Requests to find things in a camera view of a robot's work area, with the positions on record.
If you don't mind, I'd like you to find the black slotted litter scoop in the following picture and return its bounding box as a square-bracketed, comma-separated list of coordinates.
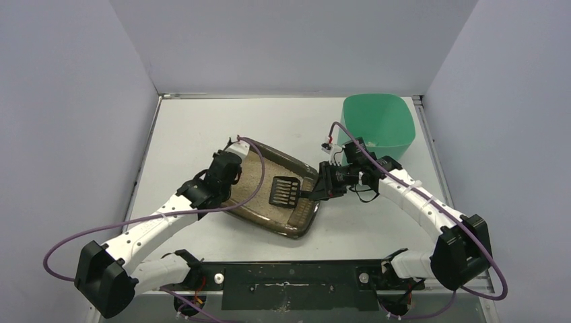
[268, 176, 318, 209]

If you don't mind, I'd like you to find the dark plastic litter tray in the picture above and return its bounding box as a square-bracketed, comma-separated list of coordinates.
[222, 141, 319, 239]

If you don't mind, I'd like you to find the green plastic bin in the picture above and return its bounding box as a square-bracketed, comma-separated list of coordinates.
[340, 94, 416, 160]

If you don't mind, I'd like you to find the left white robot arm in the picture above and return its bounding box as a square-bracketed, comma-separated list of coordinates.
[73, 141, 250, 318]

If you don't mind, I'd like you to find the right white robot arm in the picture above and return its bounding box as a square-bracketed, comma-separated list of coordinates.
[303, 138, 492, 291]

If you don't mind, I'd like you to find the beige cat litter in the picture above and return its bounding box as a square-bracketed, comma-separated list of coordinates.
[224, 150, 312, 227]

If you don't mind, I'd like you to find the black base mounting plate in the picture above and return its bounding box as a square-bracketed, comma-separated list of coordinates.
[173, 260, 425, 311]

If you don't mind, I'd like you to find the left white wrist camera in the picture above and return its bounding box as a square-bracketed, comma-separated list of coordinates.
[224, 137, 250, 159]

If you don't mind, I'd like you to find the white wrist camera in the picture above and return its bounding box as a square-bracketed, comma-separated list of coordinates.
[224, 137, 250, 159]
[321, 140, 345, 166]

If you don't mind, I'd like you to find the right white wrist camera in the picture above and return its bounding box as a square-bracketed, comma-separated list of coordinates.
[321, 140, 345, 166]

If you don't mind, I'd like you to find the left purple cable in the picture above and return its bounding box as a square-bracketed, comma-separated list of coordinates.
[43, 135, 266, 283]

